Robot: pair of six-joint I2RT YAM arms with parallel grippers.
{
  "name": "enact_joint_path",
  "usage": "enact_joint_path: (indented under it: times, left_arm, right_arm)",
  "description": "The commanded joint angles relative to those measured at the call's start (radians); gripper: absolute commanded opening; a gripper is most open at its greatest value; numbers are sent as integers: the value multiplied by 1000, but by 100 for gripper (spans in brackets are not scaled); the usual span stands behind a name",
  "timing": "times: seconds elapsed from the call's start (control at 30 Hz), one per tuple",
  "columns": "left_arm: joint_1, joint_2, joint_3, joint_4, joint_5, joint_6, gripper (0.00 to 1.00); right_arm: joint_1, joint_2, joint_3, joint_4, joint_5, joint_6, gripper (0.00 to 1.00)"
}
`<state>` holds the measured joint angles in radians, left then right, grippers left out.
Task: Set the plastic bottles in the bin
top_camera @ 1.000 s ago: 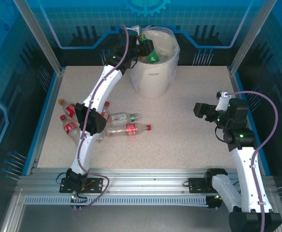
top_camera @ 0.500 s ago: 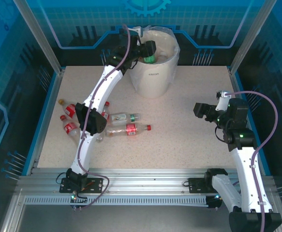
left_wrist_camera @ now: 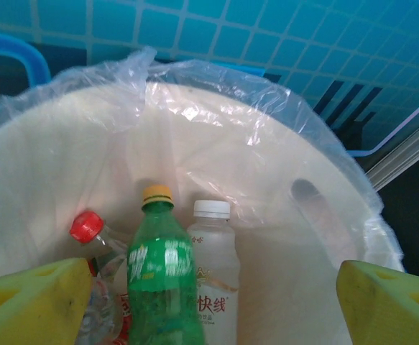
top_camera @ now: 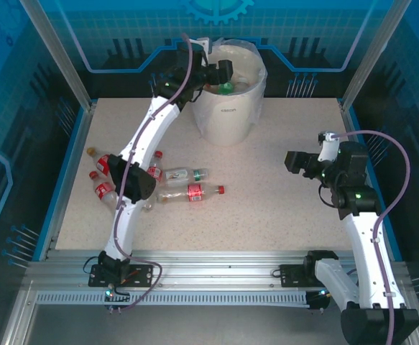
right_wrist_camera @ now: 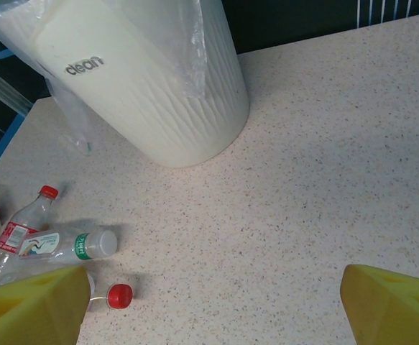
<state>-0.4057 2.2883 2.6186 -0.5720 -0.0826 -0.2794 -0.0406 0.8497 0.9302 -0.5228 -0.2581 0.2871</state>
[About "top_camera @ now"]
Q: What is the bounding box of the green plastic bottle yellow cap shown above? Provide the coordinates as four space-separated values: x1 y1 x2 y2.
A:
216 81 236 96

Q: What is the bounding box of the tea bottle green neck label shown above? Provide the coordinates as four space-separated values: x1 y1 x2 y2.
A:
162 167 210 188

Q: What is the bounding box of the cola bottle red cap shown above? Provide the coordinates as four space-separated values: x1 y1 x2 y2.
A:
142 150 164 212
88 170 119 209
155 183 226 204

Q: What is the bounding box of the cola bottle orange cap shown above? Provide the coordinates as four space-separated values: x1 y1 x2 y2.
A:
86 146 112 177

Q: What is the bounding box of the cream round waste bin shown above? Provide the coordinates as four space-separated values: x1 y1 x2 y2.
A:
189 38 267 147

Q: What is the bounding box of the white bin with plastic liner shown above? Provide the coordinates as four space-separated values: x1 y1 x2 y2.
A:
190 37 269 134

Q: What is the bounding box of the grey metal lower shelf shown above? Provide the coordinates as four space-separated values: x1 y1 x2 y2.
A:
0 287 419 345

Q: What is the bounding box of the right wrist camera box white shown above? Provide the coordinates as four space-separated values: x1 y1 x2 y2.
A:
318 131 340 163

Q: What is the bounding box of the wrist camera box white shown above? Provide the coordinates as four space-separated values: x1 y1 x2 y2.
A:
318 131 340 163
190 37 213 55

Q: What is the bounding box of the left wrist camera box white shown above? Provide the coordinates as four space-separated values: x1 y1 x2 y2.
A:
190 37 213 55

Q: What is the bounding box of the aluminium table side rail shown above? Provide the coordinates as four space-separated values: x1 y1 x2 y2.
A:
38 102 97 262
339 102 402 262

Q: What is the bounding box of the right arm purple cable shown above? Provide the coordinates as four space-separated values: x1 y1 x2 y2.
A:
332 129 410 345

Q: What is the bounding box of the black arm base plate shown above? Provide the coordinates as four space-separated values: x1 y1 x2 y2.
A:
279 264 320 288
88 264 156 288

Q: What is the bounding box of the aluminium frame post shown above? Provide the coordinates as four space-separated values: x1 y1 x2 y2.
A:
18 0 97 111
340 0 413 112

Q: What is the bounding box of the aluminium mounting rail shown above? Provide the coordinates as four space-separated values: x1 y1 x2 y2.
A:
24 249 411 292

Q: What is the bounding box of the white slotted cable duct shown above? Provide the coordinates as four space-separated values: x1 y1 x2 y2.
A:
34 290 310 306

